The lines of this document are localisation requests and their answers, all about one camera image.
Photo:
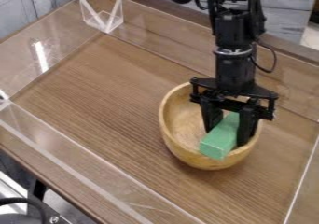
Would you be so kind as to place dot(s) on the clear acrylic corner bracket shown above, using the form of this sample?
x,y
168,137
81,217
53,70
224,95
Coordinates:
x,y
104,21

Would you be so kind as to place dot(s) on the black table leg frame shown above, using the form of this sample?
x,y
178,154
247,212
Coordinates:
x,y
48,215

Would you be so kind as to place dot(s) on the green rectangular block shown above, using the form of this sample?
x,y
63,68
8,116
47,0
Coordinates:
x,y
219,141

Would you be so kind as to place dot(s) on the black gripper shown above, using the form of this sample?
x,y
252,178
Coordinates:
x,y
232,91

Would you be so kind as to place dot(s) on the brown wooden bowl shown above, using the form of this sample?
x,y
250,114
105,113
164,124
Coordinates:
x,y
182,131

